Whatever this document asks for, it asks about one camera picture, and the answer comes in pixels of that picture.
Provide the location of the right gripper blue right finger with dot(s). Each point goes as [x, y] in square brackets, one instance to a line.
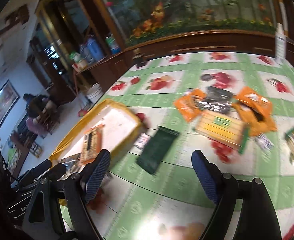
[207, 173]

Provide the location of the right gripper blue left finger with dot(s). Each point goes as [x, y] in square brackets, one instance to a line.
[93, 174]

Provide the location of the orange barcode cracker pack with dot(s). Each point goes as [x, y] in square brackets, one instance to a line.
[92, 144]

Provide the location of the yellow green-label cracker pack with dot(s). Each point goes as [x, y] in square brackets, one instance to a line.
[230, 131]

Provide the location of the dark green snack pouch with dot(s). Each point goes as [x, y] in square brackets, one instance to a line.
[156, 149]

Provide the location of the small blue white candy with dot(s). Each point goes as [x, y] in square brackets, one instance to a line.
[142, 141]

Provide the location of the blue white patterned candy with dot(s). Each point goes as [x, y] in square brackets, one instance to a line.
[263, 142]

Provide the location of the orange snack bag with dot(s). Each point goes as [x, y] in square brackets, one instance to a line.
[257, 102]
[255, 122]
[187, 105]

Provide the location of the silver foil snack pack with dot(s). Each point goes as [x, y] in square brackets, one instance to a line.
[216, 100]

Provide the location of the orange snack bag top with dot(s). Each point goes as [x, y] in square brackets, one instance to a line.
[257, 102]

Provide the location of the silver foil pack grey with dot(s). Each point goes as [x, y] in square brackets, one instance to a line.
[72, 164]

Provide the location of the gold tray box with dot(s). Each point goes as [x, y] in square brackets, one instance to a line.
[108, 126]

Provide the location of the white plastic bucket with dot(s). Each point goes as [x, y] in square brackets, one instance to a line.
[94, 93]

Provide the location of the seated person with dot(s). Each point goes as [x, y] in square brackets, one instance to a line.
[42, 114]

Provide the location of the black round lid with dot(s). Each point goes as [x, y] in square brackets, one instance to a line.
[206, 77]

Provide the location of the blue thermos jug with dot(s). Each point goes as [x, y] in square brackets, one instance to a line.
[95, 49]

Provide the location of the small dark ink bottle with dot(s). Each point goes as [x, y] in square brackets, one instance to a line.
[138, 58]

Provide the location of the green plastic bottle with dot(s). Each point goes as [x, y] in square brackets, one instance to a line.
[112, 44]

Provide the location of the white spray bottle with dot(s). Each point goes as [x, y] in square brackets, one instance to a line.
[280, 44]

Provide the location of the floral glass panel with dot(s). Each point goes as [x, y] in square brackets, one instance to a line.
[143, 20]

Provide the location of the framed wall painting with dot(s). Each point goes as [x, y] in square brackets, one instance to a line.
[8, 98]

